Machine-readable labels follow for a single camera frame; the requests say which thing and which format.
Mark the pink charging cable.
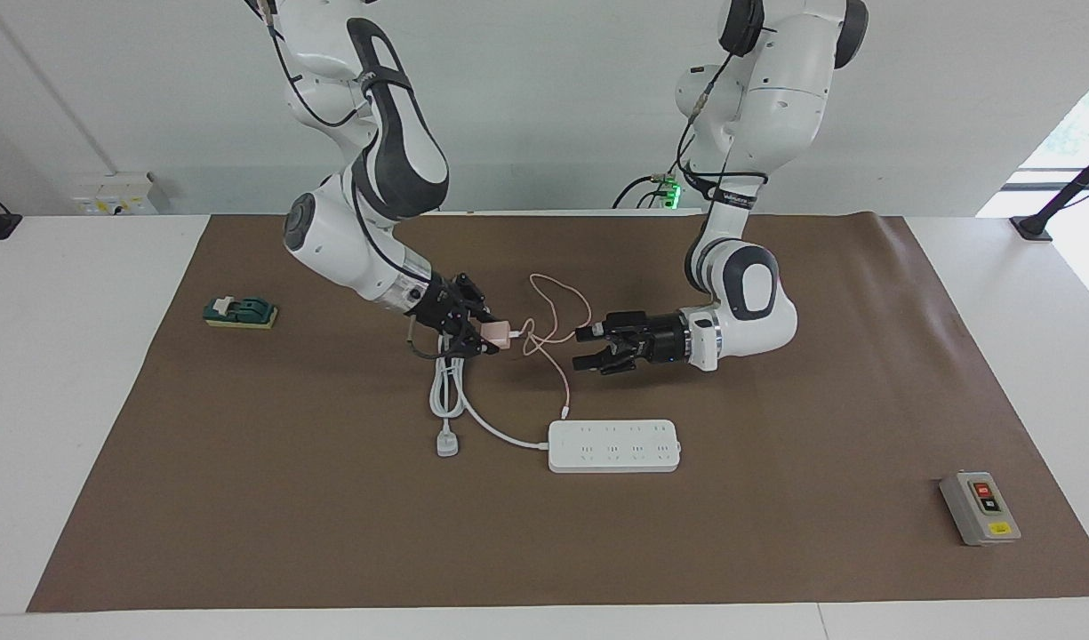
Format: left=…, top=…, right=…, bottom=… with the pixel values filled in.
left=508, top=273, right=594, bottom=420

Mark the white power strip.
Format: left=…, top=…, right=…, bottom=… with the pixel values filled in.
left=547, top=420, right=683, bottom=474

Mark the brown table mat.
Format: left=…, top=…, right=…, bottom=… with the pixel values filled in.
left=26, top=213, right=1089, bottom=614

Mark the white power strip cord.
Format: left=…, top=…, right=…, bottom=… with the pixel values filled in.
left=429, top=354, right=551, bottom=459

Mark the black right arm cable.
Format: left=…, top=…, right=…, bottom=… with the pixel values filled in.
left=258, top=0, right=420, bottom=290

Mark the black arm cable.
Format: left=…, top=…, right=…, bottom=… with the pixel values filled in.
left=258, top=0, right=420, bottom=290
left=677, top=44, right=767, bottom=192

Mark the black left base cable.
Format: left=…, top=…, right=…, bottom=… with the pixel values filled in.
left=613, top=173, right=678, bottom=210

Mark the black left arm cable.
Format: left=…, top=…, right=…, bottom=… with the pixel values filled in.
left=677, top=44, right=767, bottom=192

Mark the green knife switch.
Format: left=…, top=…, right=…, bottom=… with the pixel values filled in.
left=203, top=296, right=279, bottom=331

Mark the white wall socket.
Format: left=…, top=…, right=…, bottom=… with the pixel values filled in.
left=71, top=172, right=160, bottom=217

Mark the grey switch box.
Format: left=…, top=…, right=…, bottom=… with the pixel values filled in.
left=939, top=471, right=1022, bottom=547

